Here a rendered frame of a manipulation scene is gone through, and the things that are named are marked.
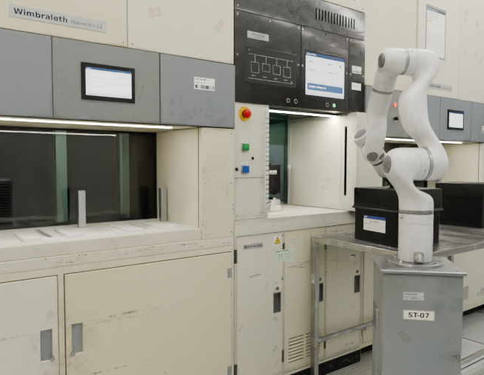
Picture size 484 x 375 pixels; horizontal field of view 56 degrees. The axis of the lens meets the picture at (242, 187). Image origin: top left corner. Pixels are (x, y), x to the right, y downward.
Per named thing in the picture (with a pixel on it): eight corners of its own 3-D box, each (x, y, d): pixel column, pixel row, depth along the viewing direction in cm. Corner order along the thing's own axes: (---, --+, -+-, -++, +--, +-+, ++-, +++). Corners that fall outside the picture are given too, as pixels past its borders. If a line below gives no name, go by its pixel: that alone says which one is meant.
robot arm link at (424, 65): (397, 182, 171) (436, 182, 174) (414, 178, 160) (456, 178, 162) (388, 54, 177) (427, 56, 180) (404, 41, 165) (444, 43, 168)
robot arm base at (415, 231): (449, 269, 158) (450, 216, 157) (392, 267, 161) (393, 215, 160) (435, 258, 177) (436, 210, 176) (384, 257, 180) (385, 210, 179)
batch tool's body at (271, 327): (240, 414, 205) (241, -30, 195) (150, 346, 282) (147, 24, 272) (367, 364, 257) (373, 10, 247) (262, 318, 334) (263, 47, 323)
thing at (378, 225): (353, 238, 223) (354, 203, 222) (394, 234, 236) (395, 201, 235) (397, 248, 198) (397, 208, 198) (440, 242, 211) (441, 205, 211)
